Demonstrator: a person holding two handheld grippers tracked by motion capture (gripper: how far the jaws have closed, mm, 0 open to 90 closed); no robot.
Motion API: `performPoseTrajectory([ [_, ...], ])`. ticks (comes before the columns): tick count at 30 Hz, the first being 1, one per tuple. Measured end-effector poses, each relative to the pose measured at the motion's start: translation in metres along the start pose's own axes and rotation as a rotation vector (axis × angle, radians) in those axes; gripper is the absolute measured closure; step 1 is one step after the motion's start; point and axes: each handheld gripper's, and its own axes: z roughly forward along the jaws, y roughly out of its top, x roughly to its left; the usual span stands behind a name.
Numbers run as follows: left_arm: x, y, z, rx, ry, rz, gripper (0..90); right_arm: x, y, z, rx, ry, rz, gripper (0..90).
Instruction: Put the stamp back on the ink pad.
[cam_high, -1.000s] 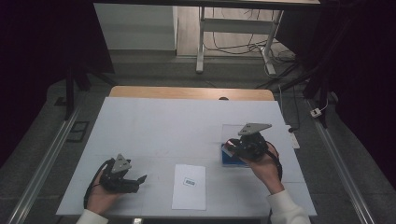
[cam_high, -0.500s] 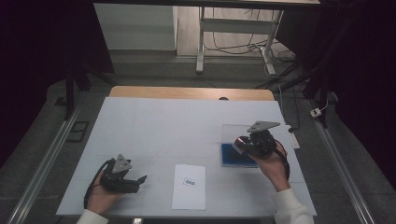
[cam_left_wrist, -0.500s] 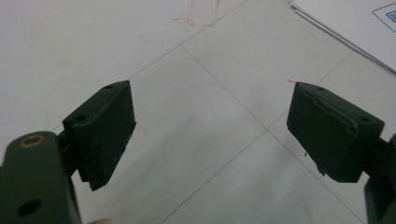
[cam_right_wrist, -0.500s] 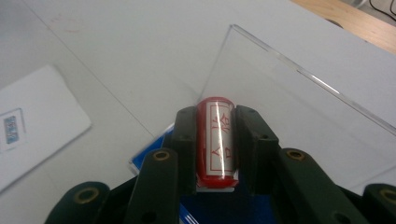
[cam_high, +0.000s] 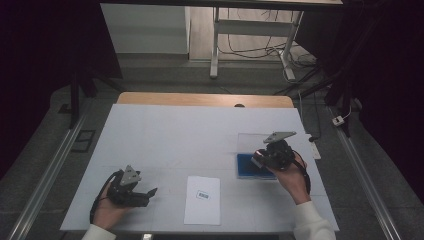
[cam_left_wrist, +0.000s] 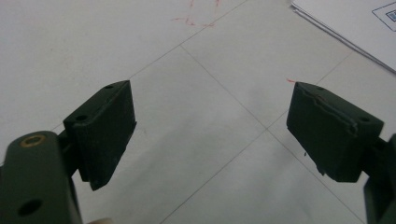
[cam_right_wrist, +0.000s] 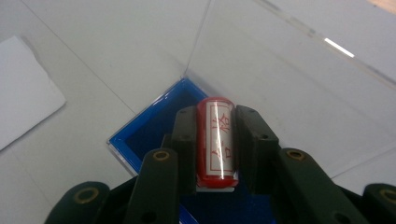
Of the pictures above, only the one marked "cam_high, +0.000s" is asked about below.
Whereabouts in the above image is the tangle of floor cables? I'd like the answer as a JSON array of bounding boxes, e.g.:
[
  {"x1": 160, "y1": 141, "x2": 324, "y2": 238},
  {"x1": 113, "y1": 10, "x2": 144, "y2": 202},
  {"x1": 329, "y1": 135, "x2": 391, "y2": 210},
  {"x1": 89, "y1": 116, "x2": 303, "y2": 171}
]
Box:
[{"x1": 217, "y1": 7, "x2": 318, "y2": 69}]

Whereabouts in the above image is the person's left hand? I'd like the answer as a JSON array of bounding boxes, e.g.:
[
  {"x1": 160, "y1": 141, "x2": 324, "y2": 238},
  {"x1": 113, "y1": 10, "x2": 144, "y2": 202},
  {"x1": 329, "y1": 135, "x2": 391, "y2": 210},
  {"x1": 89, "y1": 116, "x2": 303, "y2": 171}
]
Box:
[{"x1": 92, "y1": 182, "x2": 132, "y2": 232}]

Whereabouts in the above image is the white paper sheet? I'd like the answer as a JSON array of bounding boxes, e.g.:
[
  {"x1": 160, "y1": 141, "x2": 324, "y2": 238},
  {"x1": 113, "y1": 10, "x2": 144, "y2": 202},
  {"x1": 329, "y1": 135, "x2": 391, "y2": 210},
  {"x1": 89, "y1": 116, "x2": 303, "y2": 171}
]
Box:
[{"x1": 183, "y1": 175, "x2": 222, "y2": 227}]

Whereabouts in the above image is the dark curtain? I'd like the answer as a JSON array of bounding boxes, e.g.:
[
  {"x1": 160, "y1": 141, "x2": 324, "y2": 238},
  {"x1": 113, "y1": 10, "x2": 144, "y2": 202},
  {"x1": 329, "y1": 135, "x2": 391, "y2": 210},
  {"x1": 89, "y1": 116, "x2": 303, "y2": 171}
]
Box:
[
  {"x1": 0, "y1": 0, "x2": 124, "y2": 183},
  {"x1": 295, "y1": 0, "x2": 424, "y2": 204}
]

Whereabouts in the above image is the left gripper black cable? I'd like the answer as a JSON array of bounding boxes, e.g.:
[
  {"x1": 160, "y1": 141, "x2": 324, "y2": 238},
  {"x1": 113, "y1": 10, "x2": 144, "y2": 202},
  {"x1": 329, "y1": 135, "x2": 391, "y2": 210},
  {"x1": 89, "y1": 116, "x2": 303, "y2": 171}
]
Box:
[{"x1": 89, "y1": 169, "x2": 123, "y2": 225}]

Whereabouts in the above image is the white table cover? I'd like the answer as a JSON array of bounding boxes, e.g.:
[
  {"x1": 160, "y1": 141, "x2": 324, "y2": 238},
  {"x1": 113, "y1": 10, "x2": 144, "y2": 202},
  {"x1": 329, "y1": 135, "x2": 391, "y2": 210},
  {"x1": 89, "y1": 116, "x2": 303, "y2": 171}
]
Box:
[{"x1": 59, "y1": 103, "x2": 341, "y2": 234}]

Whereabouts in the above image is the black stand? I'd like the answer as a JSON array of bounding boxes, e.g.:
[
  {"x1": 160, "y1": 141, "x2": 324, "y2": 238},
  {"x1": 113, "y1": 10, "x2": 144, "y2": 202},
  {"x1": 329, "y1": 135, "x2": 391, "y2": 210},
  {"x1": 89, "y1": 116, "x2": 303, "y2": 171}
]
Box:
[
  {"x1": 67, "y1": 64, "x2": 125, "y2": 130},
  {"x1": 272, "y1": 64, "x2": 363, "y2": 138}
]

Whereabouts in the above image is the white cabinet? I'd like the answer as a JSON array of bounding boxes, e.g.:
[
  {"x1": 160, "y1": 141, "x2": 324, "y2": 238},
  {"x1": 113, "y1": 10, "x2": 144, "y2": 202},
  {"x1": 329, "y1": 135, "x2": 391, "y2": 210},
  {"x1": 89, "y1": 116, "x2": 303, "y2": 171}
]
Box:
[{"x1": 100, "y1": 3, "x2": 191, "y2": 55}]

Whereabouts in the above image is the white desk frame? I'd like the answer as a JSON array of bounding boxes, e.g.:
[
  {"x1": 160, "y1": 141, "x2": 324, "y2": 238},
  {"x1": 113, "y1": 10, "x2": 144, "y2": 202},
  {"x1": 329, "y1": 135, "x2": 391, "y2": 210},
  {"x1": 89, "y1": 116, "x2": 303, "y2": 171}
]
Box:
[{"x1": 209, "y1": 6, "x2": 305, "y2": 82}]

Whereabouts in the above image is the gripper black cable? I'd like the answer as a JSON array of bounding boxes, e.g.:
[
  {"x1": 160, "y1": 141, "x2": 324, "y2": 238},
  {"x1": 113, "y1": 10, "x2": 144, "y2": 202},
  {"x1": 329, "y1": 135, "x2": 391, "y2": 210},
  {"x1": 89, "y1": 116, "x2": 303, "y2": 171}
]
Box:
[
  {"x1": 292, "y1": 149, "x2": 312, "y2": 196},
  {"x1": 89, "y1": 169, "x2": 123, "y2": 225}
]

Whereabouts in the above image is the red and white stamp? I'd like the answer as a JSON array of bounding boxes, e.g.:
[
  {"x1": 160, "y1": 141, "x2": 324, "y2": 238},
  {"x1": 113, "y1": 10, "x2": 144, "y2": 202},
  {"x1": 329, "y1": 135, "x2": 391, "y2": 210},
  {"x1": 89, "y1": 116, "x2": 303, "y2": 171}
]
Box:
[{"x1": 250, "y1": 149, "x2": 266, "y2": 170}]

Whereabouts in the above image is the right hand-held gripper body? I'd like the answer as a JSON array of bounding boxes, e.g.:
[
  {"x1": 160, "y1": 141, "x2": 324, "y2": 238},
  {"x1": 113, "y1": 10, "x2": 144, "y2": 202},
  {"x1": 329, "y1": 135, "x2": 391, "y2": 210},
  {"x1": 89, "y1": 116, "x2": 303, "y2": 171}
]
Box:
[{"x1": 261, "y1": 130, "x2": 298, "y2": 172}]

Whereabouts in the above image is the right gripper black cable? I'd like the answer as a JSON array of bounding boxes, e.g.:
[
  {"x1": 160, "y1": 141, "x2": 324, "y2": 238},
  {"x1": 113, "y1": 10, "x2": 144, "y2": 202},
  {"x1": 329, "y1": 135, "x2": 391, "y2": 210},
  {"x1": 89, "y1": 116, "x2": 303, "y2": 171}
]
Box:
[{"x1": 292, "y1": 149, "x2": 312, "y2": 196}]

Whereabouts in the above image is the wooden table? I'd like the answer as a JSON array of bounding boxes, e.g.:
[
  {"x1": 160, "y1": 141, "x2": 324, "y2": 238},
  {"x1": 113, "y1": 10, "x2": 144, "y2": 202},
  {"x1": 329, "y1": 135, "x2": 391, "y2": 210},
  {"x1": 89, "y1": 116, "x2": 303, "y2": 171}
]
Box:
[{"x1": 116, "y1": 91, "x2": 295, "y2": 109}]

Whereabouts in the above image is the person's right hand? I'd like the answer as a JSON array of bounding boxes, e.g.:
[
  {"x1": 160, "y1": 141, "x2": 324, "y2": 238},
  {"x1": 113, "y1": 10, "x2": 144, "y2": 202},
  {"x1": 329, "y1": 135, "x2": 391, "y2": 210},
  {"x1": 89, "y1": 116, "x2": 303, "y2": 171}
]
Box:
[{"x1": 265, "y1": 152, "x2": 312, "y2": 206}]

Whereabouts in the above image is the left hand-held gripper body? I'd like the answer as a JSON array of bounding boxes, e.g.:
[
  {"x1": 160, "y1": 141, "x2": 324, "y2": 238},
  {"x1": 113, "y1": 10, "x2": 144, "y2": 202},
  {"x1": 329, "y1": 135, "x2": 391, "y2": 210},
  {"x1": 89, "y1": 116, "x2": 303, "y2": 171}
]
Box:
[{"x1": 106, "y1": 164, "x2": 151, "y2": 208}]

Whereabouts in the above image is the black floor socket frame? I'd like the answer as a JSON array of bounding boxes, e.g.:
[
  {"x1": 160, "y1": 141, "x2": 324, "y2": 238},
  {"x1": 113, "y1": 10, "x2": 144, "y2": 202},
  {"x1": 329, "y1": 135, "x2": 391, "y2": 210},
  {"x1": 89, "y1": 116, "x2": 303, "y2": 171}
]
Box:
[{"x1": 70, "y1": 129, "x2": 97, "y2": 154}]

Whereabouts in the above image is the aluminium rail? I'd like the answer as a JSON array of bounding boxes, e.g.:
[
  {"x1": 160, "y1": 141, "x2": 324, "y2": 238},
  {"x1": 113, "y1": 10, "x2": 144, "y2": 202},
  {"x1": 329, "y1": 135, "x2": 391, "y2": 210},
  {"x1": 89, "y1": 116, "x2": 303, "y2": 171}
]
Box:
[
  {"x1": 327, "y1": 106, "x2": 403, "y2": 240},
  {"x1": 5, "y1": 111, "x2": 88, "y2": 240}
]

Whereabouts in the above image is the white adapter with cable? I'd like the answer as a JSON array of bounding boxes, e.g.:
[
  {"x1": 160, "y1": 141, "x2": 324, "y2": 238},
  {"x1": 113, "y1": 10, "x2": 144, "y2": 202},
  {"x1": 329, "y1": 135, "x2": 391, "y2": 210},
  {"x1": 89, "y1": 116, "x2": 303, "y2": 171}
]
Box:
[{"x1": 331, "y1": 105, "x2": 354, "y2": 127}]

